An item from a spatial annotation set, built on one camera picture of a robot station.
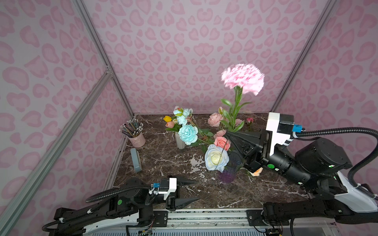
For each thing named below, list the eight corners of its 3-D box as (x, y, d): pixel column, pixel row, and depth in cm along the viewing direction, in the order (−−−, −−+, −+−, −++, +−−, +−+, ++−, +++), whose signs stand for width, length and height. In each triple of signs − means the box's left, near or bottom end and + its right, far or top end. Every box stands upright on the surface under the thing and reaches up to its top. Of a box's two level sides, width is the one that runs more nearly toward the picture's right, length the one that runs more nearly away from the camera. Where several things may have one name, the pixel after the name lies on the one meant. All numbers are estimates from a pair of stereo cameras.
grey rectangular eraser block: (136, 173, 91) (133, 169, 87) (133, 152, 100) (130, 148, 96) (142, 171, 92) (140, 167, 88) (138, 151, 101) (136, 146, 97)
